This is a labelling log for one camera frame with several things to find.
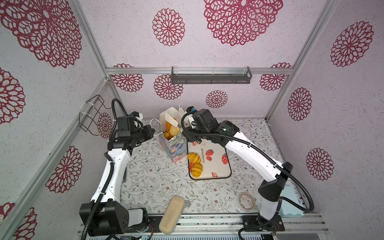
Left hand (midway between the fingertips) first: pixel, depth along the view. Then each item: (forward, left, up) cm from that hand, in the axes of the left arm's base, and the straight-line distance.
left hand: (154, 132), depth 78 cm
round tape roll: (-28, -49, -27) cm, 62 cm away
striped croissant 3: (-11, -23, -23) cm, 34 cm away
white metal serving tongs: (0, -11, +9) cm, 14 cm away
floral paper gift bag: (-4, -8, -10) cm, 14 cm away
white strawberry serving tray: (-2, -34, -27) cm, 43 cm away
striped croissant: (+6, -5, -10) cm, 13 cm away
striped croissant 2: (-3, -21, -21) cm, 30 cm away
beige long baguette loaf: (-35, -9, -22) cm, 42 cm away
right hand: (-2, -17, +6) cm, 19 cm away
